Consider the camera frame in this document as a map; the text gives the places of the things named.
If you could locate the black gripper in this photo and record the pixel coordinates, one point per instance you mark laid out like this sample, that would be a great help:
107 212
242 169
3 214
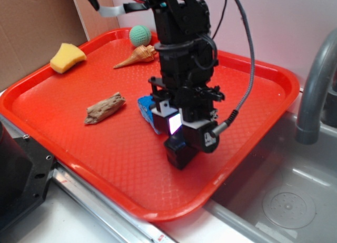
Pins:
196 103

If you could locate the black box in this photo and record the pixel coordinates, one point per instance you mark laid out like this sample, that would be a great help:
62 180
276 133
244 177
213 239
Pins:
179 154

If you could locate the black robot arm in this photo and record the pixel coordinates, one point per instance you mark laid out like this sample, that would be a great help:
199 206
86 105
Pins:
187 57

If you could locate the blue sponge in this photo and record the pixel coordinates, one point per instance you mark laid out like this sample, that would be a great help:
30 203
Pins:
144 105

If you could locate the brown wood piece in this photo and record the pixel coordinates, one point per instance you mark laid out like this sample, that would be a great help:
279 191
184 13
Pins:
104 109

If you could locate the tan spiral seashell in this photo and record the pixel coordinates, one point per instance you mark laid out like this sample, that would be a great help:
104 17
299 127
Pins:
142 54

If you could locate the green textured ball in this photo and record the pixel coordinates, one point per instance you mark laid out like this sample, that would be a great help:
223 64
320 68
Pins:
140 35

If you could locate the red plastic tray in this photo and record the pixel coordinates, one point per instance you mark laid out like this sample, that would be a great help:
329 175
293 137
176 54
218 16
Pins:
122 156

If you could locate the grey sink basin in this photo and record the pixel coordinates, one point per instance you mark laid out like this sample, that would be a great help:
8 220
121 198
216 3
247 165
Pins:
283 191

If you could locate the dark grey faucet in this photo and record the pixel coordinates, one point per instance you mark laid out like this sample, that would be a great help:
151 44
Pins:
318 101

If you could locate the yellow sponge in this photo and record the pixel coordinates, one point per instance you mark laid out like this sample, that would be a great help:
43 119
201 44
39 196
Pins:
67 56

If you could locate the brown cardboard panel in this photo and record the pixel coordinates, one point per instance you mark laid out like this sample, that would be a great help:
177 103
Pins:
33 30

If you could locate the aluminium rail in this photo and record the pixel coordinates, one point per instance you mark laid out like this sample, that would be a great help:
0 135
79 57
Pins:
74 212

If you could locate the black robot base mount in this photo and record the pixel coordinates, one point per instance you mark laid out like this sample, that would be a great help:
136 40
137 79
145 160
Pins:
26 170

